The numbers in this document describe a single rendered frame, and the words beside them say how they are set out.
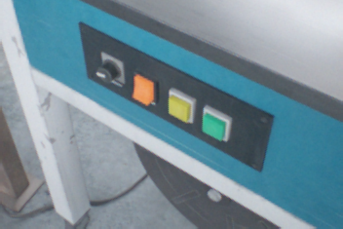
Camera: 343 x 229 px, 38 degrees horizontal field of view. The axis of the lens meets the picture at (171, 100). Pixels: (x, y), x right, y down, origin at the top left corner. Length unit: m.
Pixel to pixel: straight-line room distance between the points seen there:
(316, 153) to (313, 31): 0.12
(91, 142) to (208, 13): 0.88
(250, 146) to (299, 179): 0.06
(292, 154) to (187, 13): 0.17
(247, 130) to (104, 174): 0.80
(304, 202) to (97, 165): 0.81
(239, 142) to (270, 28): 0.13
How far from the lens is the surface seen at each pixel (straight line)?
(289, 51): 0.46
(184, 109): 0.52
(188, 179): 0.99
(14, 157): 1.18
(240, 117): 0.50
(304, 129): 0.47
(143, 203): 1.21
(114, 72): 0.57
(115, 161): 1.29
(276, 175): 0.54
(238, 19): 0.49
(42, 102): 0.81
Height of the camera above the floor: 1.03
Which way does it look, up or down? 46 degrees down
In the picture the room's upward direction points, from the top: straight up
